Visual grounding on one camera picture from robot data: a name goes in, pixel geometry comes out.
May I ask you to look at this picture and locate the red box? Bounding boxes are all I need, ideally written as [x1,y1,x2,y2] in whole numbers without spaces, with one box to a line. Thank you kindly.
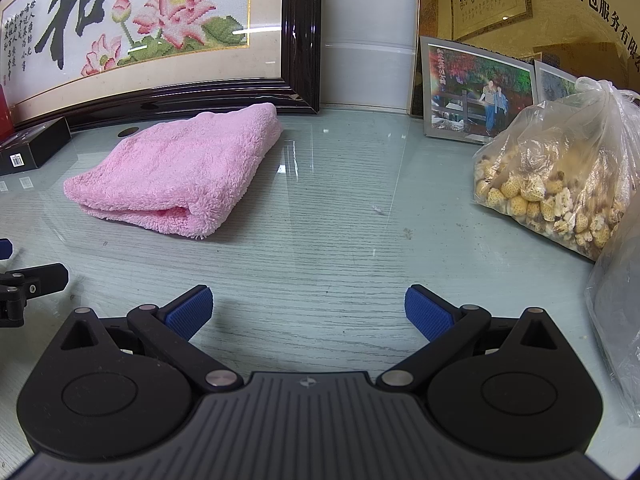
[0,86,14,143]

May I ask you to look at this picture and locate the pink fluffy towel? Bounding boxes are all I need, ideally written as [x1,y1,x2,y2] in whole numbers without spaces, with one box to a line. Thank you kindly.
[63,103,283,240]

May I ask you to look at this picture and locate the framed lotus embroidery picture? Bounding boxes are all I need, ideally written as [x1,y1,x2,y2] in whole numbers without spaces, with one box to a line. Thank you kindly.
[1,0,321,129]

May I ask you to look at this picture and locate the bronze coin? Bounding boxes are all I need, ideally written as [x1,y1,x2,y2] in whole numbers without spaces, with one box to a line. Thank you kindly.
[117,127,139,138]

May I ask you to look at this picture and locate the translucent plastic bag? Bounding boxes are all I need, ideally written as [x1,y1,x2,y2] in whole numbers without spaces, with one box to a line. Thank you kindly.
[585,202,640,426]

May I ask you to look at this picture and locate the black product box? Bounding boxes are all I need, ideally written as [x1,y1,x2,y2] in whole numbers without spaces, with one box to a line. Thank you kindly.
[0,118,72,176]

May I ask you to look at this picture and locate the gold plaque with characters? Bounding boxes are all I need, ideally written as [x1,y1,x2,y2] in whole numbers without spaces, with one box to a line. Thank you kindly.
[412,0,639,110]

